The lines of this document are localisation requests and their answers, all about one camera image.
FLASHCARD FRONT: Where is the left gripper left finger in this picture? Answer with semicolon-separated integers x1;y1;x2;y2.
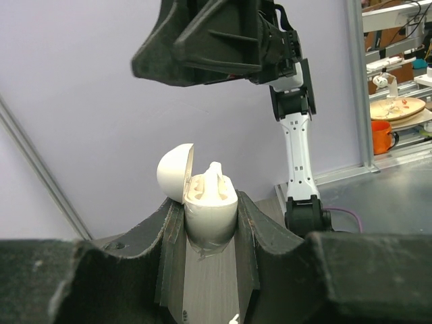
1;199;186;323

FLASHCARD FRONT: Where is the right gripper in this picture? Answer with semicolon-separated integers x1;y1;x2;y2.
173;1;302;84

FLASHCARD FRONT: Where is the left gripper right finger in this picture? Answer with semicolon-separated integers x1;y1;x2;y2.
235;192;431;323

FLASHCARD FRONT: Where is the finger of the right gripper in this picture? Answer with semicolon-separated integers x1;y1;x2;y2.
131;1;249;87

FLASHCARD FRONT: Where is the oval white charging case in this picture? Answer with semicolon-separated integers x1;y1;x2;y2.
157;143;238;251

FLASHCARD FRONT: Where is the white ear-hook earbud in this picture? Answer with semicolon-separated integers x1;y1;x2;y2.
193;161;235;206

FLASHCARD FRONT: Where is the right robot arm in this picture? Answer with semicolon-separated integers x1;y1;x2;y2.
131;0;332;237

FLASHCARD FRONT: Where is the white stem earbud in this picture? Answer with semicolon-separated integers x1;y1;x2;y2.
228;314;240;324

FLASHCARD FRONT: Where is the orange mug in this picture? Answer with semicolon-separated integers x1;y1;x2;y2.
371;120;400;155

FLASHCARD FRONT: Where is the wooden plate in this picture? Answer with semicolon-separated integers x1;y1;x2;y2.
370;97;426;122

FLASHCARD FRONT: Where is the aluminium frame post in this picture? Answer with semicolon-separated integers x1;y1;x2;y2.
344;0;379;173

